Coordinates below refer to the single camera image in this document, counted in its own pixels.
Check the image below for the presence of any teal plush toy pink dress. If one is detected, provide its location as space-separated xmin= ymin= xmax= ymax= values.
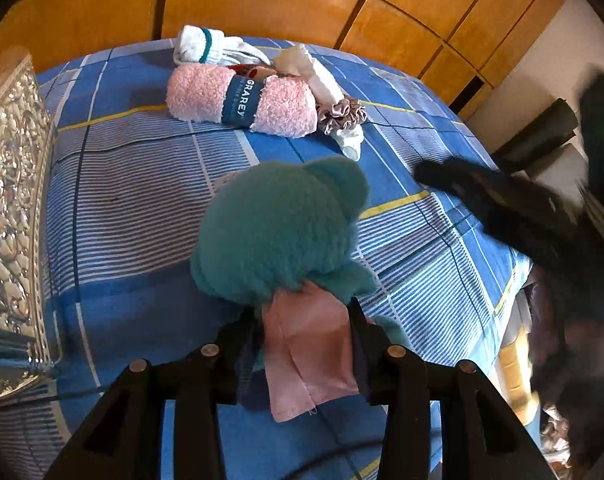
xmin=190 ymin=157 xmax=378 ymax=422

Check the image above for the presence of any pink towel with label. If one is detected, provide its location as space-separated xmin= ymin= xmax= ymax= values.
xmin=166 ymin=64 xmax=317 ymax=139

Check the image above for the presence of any white sock with teal stripe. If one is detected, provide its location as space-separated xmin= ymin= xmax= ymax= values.
xmin=173 ymin=25 xmax=275 ymax=67

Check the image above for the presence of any red snowman christmas sock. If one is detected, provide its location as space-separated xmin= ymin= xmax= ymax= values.
xmin=229 ymin=64 xmax=278 ymax=81

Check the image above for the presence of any wooden wardrobe panelling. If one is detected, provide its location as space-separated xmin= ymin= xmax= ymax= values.
xmin=0 ymin=0 xmax=566 ymax=117

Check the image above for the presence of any blue plaid bed sheet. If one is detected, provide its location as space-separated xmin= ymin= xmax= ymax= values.
xmin=0 ymin=40 xmax=530 ymax=479

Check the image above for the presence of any ornate gold tissue box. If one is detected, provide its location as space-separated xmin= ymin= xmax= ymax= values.
xmin=0 ymin=47 xmax=60 ymax=403

